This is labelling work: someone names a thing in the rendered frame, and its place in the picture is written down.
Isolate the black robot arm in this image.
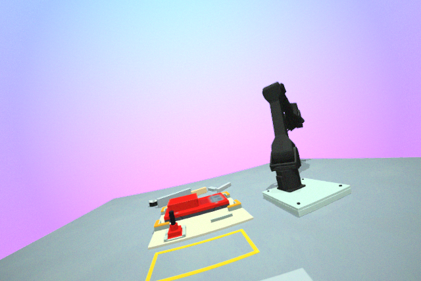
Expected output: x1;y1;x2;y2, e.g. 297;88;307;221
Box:
262;82;306;192

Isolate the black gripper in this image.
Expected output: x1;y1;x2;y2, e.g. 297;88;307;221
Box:
287;117;305;131

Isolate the yellow rectangular outline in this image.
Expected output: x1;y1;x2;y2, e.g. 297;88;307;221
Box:
146;229;259;281

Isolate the small black toy tyre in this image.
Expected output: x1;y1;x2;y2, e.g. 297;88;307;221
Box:
149;199;158;207

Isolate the tan rectangular block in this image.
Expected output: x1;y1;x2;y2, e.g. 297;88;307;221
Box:
191;187;207;195

